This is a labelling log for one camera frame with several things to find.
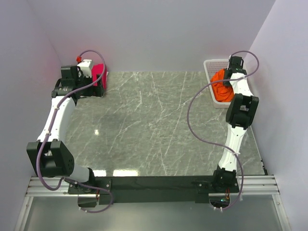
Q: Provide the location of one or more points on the black base beam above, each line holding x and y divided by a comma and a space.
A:
133, 189

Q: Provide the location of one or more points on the white plastic basket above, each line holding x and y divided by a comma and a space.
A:
214, 65

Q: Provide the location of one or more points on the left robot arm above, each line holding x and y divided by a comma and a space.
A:
49, 155

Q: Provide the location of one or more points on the folded crimson t shirt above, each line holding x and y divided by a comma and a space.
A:
96, 72

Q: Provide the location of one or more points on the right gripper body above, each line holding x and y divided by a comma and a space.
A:
227, 78

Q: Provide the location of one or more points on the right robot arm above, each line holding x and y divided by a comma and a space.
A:
239, 117

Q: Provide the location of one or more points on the orange t shirt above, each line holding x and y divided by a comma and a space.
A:
222, 93

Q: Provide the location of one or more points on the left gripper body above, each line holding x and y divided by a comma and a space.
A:
96, 85

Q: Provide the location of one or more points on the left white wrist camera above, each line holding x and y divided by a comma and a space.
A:
86, 66

